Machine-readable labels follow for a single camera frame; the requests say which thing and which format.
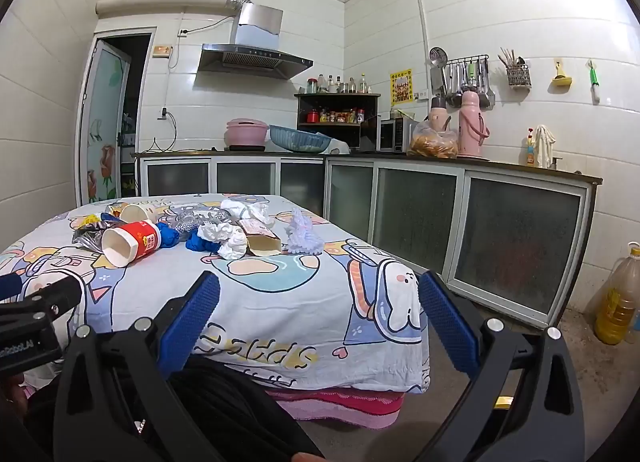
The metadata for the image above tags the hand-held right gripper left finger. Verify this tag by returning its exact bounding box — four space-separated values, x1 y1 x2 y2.
52 269 226 462

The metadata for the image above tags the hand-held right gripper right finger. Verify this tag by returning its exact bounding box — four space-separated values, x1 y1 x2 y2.
417 269 596 462

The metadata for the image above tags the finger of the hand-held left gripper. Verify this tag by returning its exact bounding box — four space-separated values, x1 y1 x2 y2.
26 275 84 316
0 274 24 302

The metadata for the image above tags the white tissue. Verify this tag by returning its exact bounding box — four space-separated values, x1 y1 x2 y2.
220 198 275 228
197 222 248 260

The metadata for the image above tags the red instant noodle cup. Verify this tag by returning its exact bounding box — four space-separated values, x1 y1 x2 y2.
101 221 162 268

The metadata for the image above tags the brown paper carton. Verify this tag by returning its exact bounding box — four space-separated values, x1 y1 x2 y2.
240 219 283 257

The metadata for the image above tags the white paper cup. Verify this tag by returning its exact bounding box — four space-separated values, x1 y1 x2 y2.
120 203 161 225

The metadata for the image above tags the silver snack bag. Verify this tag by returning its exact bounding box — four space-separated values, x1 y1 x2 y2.
71 219 123 253

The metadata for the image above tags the cartoon printed tablecloth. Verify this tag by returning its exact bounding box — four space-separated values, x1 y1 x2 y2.
0 193 432 395

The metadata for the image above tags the silver mesh wrapper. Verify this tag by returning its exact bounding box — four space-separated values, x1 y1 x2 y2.
172 209 231 233

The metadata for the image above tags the long glass door cabinet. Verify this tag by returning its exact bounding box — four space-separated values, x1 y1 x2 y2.
324 152 603 330

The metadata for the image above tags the white plastic bag piece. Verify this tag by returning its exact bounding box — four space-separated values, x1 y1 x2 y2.
286 207 326 255

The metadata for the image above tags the pink blanket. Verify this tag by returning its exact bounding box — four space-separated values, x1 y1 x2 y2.
265 384 406 430

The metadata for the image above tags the short glass door cabinet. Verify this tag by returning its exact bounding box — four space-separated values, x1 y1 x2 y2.
132 152 326 215

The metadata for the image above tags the large cooking oil jug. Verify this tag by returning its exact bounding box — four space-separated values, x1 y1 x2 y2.
594 247 640 345

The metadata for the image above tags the clear bag of fried snacks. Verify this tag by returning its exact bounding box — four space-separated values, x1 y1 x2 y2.
410 121 459 159

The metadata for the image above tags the flower printed glass door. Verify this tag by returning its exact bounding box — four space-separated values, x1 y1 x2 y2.
75 27 156 205

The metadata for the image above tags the pink cooking pot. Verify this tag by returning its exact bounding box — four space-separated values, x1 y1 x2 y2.
225 118 271 148

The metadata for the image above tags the silver microwave oven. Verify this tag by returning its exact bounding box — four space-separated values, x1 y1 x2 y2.
375 117 418 153

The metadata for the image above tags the tall pink thermos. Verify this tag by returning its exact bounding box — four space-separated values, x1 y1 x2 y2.
457 91 491 159

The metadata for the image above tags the blue plastic basin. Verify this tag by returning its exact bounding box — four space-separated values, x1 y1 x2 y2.
269 125 331 153

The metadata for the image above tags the small pink thermos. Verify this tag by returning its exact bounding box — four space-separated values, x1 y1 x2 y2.
429 96 451 133

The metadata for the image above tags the white hanging towel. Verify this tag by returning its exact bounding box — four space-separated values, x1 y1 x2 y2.
534 125 557 168

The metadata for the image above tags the row of spice jars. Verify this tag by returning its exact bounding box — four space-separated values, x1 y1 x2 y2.
306 109 368 124

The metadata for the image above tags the row of hanging utensils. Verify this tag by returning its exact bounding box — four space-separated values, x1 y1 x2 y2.
429 46 497 110

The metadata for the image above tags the dark wooden shelf rack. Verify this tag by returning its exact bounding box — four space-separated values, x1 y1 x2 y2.
295 92 382 150

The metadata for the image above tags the metal chopstick holder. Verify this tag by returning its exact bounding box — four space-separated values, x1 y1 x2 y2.
498 47 532 90

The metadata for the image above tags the row of condiment bottles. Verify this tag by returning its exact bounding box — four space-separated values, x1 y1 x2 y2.
306 73 373 94

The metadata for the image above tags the steel range hood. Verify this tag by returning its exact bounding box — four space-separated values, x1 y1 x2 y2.
196 5 314 82

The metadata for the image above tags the yellow hanging brush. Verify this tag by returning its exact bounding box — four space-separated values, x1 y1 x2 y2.
550 58 572 88

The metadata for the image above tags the yellow wall poster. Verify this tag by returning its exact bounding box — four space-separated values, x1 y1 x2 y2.
390 69 414 104

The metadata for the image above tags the green handled peeler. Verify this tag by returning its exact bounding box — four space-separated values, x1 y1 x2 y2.
587 60 601 104

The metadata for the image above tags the white wall pipe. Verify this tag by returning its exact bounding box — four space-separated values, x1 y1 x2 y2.
410 0 432 93

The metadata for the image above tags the white vent duct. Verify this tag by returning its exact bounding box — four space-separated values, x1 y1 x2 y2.
95 0 253 18

